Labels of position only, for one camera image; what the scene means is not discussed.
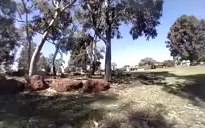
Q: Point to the small distant spreading tree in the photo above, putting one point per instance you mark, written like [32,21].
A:
[147,61]

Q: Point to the dark shaded boulder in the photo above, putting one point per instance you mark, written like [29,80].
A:
[11,85]

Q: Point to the stand of tall gum trees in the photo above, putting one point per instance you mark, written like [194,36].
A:
[108,56]

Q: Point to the dry patchy grass ground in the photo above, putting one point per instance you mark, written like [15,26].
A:
[146,103]

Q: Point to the reddish brown boulder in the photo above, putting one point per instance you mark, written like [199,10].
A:
[96,85]
[65,84]
[37,83]

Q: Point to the row of distant buildings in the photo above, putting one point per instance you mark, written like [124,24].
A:
[185,62]

